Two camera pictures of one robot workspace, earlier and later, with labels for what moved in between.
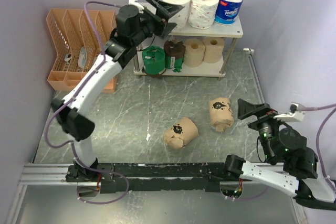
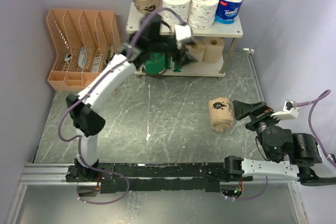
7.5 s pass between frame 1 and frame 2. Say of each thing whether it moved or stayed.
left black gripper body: moved
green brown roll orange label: stayed
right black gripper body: stayed
